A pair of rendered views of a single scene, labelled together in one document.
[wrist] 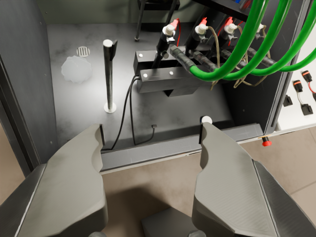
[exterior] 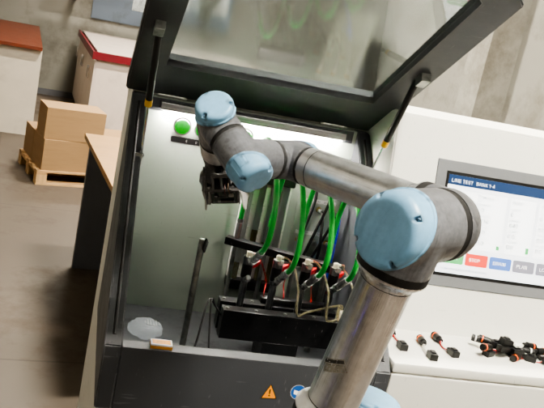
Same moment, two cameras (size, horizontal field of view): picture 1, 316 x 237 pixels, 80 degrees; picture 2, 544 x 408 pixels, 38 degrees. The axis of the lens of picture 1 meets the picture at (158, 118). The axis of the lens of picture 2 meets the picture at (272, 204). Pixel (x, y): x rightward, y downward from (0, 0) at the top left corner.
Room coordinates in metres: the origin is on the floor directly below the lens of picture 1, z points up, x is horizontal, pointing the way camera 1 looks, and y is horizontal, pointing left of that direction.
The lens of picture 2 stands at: (-1.29, -1.07, 1.75)
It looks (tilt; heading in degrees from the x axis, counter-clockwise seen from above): 14 degrees down; 36
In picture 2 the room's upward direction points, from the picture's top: 12 degrees clockwise
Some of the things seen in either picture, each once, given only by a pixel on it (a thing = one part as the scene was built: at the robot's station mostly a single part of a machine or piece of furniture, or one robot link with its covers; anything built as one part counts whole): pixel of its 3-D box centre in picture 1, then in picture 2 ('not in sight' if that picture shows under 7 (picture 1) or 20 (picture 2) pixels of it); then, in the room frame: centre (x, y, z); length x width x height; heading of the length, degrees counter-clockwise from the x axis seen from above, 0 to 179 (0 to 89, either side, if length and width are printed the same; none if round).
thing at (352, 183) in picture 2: not in sight; (370, 189); (-0.07, -0.41, 1.48); 0.49 x 0.11 x 0.12; 82
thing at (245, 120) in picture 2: not in sight; (255, 121); (0.48, 0.30, 1.43); 0.54 x 0.03 x 0.02; 140
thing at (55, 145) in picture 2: not in sight; (91, 142); (3.21, 4.17, 0.32); 1.13 x 0.90 x 0.64; 146
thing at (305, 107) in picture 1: (303, 97); (427, 346); (0.56, -0.33, 0.99); 0.12 x 0.02 x 0.02; 46
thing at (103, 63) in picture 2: not in sight; (170, 95); (5.63, 5.70, 0.48); 2.55 x 2.16 x 0.96; 55
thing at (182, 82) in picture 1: (184, 73); (277, 334); (0.40, 0.03, 0.91); 0.34 x 0.10 x 0.15; 140
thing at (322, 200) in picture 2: not in sight; (318, 209); (0.66, 0.15, 1.20); 0.13 x 0.03 x 0.31; 140
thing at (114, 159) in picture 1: (164, 150); (245, 385); (0.15, -0.08, 0.87); 0.62 x 0.04 x 0.16; 140
